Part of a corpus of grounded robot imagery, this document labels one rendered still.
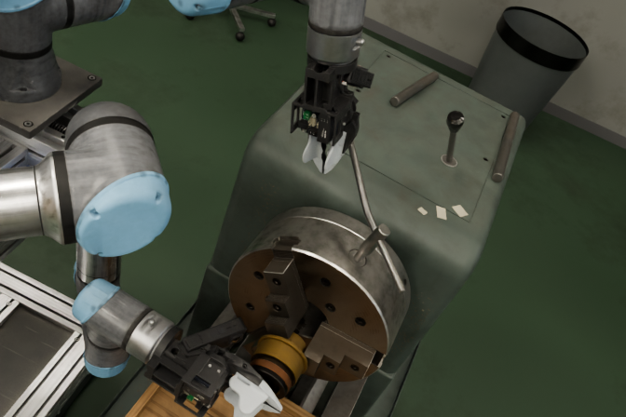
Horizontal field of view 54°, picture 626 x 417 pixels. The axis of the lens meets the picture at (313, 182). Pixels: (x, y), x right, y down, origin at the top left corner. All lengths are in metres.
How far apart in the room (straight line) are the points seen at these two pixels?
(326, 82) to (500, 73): 2.94
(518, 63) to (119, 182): 3.11
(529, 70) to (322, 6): 2.92
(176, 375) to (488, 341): 1.97
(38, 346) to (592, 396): 2.18
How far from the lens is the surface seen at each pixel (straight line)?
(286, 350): 1.01
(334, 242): 1.02
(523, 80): 3.71
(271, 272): 1.00
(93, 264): 1.09
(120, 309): 1.01
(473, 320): 2.83
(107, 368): 1.12
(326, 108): 0.87
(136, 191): 0.74
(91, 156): 0.78
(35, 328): 2.06
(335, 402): 1.30
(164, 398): 1.20
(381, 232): 0.96
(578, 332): 3.15
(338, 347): 1.07
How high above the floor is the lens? 1.96
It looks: 41 degrees down
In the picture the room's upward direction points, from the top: 23 degrees clockwise
